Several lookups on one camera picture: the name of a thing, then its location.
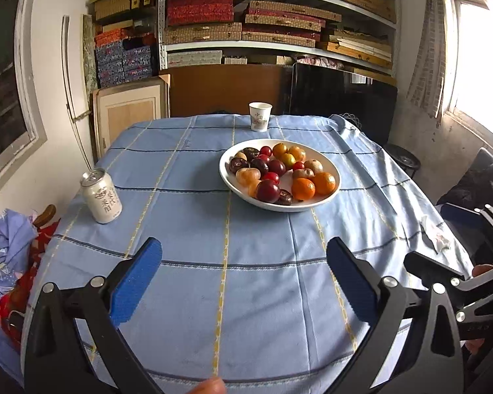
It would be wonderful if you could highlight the blue checked tablecloth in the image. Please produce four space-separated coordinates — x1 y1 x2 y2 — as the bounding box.
20 114 475 394

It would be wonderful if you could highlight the light wooden framed panel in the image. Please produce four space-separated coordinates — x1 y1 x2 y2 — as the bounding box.
92 75 171 159

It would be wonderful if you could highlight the black flat panel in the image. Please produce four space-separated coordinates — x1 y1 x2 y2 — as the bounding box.
290 62 398 146

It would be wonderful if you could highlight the printed paper cup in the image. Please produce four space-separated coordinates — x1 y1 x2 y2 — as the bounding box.
248 102 273 133

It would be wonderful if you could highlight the white plate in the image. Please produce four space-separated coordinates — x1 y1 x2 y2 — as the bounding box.
219 138 341 213

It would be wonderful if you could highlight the person's right hand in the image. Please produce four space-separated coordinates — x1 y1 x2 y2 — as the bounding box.
465 264 493 356

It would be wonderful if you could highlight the brown wooden board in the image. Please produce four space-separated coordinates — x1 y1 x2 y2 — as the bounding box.
160 63 294 118

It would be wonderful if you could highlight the person's left hand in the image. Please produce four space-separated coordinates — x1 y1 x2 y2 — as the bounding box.
187 377 227 394

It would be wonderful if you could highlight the bright window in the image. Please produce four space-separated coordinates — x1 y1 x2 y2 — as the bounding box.
444 0 493 148

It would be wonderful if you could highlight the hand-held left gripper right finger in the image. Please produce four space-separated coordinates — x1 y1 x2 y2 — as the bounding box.
326 237 465 394

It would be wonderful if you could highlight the white beverage can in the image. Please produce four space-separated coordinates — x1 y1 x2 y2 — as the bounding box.
80 168 123 225

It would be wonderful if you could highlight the crumpled white tissue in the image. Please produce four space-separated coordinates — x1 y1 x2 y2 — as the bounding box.
420 215 453 254

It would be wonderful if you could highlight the white metal shelf rack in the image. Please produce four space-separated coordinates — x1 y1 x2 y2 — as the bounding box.
158 0 399 77

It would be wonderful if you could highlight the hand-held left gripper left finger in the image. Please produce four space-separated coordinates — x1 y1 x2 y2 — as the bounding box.
22 237 165 394

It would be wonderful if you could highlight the black round stool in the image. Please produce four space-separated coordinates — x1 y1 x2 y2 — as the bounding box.
387 143 422 179

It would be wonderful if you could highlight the stack of patterned flat boxes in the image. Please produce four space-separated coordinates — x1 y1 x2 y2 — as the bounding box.
164 0 397 75

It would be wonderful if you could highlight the beige patterned curtain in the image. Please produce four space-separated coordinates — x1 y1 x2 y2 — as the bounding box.
407 0 450 121

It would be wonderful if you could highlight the orange mandarin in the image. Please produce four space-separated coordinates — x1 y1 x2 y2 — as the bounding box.
291 177 316 202
314 171 338 196

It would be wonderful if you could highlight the black padded jacket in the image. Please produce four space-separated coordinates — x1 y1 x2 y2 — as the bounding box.
435 148 493 214

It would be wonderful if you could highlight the pink floral cloth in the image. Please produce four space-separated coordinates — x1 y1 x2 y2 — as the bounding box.
296 55 346 69

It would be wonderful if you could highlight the green patterned board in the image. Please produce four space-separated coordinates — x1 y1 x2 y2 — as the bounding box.
81 13 101 91

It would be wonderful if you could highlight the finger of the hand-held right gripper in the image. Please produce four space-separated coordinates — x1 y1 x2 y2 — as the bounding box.
403 252 493 321
439 203 493 255

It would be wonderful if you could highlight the dark white-framed window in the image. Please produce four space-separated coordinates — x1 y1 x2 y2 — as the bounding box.
0 0 48 191

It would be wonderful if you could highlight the red printed cloth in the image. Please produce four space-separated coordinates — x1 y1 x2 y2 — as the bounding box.
0 222 62 349

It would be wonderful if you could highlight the stack of blue floral boxes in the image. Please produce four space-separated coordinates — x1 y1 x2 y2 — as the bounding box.
94 25 157 88

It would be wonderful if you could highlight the streaked orange fruit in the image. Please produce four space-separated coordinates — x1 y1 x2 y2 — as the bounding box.
235 167 262 185

